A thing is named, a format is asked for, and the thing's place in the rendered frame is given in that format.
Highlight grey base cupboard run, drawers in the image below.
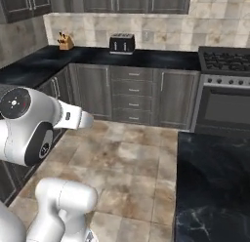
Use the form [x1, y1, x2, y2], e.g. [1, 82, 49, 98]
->
[67, 62, 201, 131]

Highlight silver cupboard handle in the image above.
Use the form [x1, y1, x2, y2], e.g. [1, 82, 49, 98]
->
[54, 76, 62, 99]
[50, 78, 58, 100]

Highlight dark grey base cupboard run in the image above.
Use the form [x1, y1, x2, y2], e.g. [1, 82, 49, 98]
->
[0, 67, 73, 205]

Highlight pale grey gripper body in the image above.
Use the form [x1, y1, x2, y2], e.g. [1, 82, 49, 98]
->
[77, 110, 95, 130]

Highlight grey wall cupboard run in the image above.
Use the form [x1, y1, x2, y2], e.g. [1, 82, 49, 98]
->
[52, 0, 192, 16]

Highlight wooden knife block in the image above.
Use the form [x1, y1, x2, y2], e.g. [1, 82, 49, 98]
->
[57, 31, 74, 52]

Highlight black toaster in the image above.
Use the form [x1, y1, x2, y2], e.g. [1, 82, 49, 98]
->
[108, 32, 137, 56]

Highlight grey oven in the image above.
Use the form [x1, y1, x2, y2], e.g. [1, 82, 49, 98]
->
[190, 73, 250, 137]

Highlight black gas hob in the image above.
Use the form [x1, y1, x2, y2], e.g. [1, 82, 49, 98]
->
[197, 46, 250, 76]

